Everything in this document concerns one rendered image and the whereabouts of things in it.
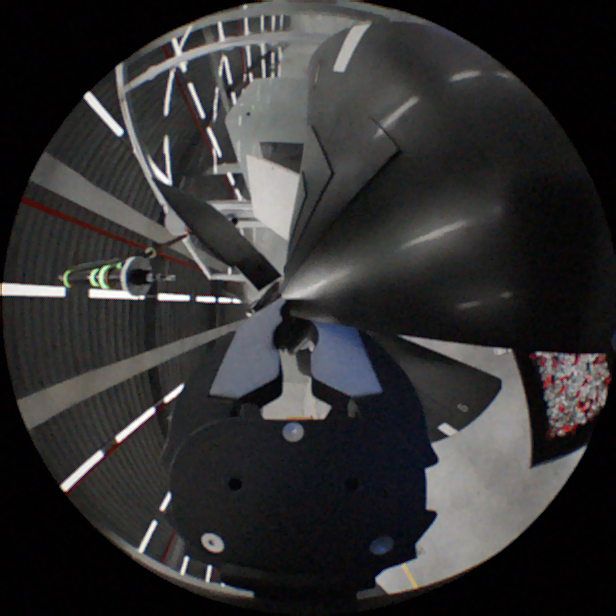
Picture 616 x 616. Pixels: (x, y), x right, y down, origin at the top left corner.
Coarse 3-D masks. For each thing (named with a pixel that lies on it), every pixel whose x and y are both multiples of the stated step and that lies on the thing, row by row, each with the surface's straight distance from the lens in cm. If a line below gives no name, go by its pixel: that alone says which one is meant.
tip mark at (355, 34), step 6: (366, 24) 11; (354, 30) 11; (360, 30) 11; (348, 36) 11; (354, 36) 11; (360, 36) 10; (348, 42) 11; (354, 42) 10; (342, 48) 11; (348, 48) 10; (342, 54) 11; (348, 54) 10; (342, 60) 10; (348, 60) 10; (336, 66) 11; (342, 66) 10
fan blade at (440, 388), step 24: (384, 336) 27; (408, 360) 27; (432, 360) 26; (456, 360) 27; (432, 384) 28; (456, 384) 28; (480, 384) 28; (432, 408) 30; (480, 408) 30; (432, 432) 34
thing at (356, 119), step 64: (384, 64) 7; (448, 64) 6; (320, 128) 10; (384, 128) 6; (448, 128) 4; (512, 128) 4; (320, 192) 8; (384, 192) 5; (448, 192) 4; (512, 192) 4; (576, 192) 4; (320, 256) 8; (384, 256) 5; (448, 256) 4; (512, 256) 3; (576, 256) 4; (320, 320) 9; (384, 320) 5; (448, 320) 4; (512, 320) 4; (576, 320) 4
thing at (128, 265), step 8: (120, 264) 44; (128, 264) 35; (136, 264) 36; (144, 264) 37; (128, 272) 35; (128, 280) 35; (128, 288) 35; (136, 288) 36; (144, 288) 38; (136, 296) 36
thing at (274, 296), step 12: (276, 288) 29; (264, 300) 29; (276, 300) 28; (252, 312) 28; (288, 324) 27; (300, 324) 28; (288, 336) 27; (300, 336) 28; (288, 348) 28; (300, 348) 31
